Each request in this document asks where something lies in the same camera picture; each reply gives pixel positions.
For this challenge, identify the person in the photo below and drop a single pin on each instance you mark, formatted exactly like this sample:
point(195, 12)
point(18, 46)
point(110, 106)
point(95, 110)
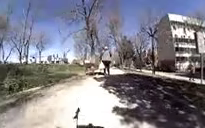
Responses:
point(106, 60)

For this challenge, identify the dark evergreen tree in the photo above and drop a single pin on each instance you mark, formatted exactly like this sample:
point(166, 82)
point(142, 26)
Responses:
point(125, 51)

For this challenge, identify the tall bare tree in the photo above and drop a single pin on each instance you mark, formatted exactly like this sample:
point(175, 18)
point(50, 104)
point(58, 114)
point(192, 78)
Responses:
point(91, 36)

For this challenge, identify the pale dirt path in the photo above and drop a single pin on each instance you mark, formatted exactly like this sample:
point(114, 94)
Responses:
point(73, 98)

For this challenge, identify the robot's own part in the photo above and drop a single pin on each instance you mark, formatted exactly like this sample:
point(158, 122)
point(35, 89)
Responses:
point(77, 115)

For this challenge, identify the pale pavement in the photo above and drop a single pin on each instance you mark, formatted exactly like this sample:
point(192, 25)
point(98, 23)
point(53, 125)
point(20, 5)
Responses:
point(176, 77)

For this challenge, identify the row of bare trees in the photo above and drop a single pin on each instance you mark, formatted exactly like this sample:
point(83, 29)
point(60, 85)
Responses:
point(25, 50)

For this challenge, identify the grass bank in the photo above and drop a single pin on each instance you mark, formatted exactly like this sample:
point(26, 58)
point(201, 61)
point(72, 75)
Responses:
point(23, 76)

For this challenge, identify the pale apartment building with balconies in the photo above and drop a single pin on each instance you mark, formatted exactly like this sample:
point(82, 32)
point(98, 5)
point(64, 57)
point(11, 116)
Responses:
point(183, 40)

